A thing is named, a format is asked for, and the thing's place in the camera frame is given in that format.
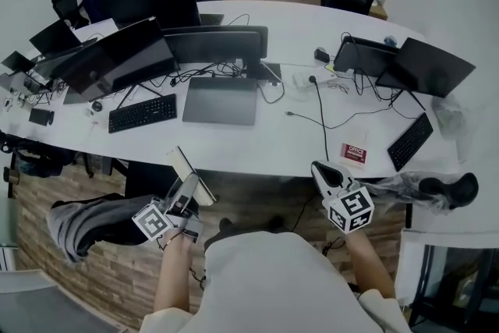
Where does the large black tilted monitor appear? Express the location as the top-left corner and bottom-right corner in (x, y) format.
(49, 16), (181, 103)

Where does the person's white garment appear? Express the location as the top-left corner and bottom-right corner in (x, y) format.
(139, 231), (415, 333)

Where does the grey fabric chair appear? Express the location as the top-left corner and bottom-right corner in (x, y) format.
(46, 193), (157, 265)

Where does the person's left forearm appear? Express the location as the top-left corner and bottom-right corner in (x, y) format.
(153, 232), (196, 314)

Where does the plastic-wrapped black chair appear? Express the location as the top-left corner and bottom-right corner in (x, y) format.
(365, 172), (480, 212)

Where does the grey low cabinet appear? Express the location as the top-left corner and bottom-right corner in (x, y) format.
(0, 269), (129, 333)

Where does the black backpack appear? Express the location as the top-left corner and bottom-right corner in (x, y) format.
(0, 129), (78, 179)

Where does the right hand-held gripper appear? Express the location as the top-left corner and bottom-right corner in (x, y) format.
(310, 160), (376, 236)

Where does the black curved monitor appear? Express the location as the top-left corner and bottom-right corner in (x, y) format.
(100, 0), (203, 30)

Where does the cardboard box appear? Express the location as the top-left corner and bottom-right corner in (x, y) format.
(367, 0), (391, 21)

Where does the black monitor with thin stand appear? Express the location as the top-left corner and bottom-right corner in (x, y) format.
(374, 36), (477, 112)

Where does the white power strip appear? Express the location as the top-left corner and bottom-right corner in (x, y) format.
(292, 69), (338, 90)

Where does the black keyboard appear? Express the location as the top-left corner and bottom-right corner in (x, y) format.
(108, 93), (179, 135)
(386, 112), (435, 173)

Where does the glass-door cabinet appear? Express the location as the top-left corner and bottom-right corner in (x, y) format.
(400, 228), (499, 333)

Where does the red and white booklet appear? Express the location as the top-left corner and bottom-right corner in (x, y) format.
(337, 127), (370, 168)

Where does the black power cable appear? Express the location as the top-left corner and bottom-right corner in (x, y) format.
(308, 75), (331, 162)

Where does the clear plastic bag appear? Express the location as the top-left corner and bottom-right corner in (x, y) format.
(430, 94), (468, 138)

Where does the black loose data cable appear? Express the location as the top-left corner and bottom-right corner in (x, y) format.
(285, 106), (395, 130)

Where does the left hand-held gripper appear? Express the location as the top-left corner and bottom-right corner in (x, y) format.
(131, 172), (204, 246)

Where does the black wide monitor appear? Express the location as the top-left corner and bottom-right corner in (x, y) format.
(162, 25), (270, 80)

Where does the grey closed laptop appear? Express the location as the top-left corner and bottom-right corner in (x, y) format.
(181, 76), (260, 127)

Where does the person's right forearm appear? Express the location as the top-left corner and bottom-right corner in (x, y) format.
(344, 230), (397, 301)

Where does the black office chair with headrest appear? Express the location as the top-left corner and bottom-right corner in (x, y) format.
(51, 0), (89, 29)

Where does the small black monitor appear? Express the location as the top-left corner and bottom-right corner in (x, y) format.
(28, 19), (83, 58)

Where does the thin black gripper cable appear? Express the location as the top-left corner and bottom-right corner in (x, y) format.
(157, 228), (207, 290)

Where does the white table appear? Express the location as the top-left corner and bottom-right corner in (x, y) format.
(0, 0), (469, 179)

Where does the black flat pouch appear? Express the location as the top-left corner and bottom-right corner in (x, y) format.
(28, 108), (55, 127)

